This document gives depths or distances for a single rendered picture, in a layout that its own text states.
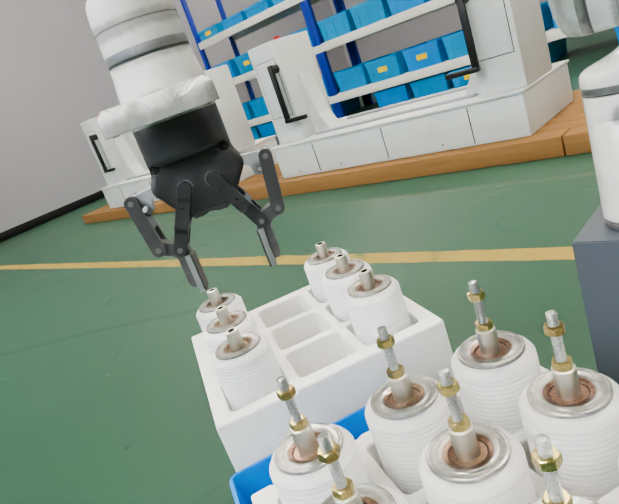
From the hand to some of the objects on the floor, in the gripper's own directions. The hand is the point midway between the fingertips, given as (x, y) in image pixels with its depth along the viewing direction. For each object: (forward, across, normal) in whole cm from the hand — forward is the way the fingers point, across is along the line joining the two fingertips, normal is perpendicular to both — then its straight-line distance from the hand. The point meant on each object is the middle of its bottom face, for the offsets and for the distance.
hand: (234, 263), depth 52 cm
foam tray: (+47, 0, -45) cm, 65 cm away
